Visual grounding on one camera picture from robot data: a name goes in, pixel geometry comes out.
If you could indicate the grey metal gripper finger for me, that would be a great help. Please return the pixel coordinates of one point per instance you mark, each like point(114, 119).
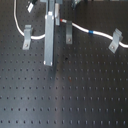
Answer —
point(57, 15)
point(49, 38)

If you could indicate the grey middle cable clip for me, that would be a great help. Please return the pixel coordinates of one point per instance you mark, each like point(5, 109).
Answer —
point(69, 32)

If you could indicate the grey cable clip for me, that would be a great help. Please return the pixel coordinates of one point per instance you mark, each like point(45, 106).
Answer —
point(27, 37)
point(117, 37)
point(69, 32)

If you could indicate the white tag on cable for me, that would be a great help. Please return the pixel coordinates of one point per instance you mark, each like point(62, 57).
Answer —
point(30, 7)

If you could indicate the grey left cable clip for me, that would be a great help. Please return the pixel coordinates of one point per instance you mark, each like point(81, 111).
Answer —
point(27, 37)

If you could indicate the grey right cable clip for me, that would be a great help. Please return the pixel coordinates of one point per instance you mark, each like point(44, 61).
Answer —
point(117, 37)

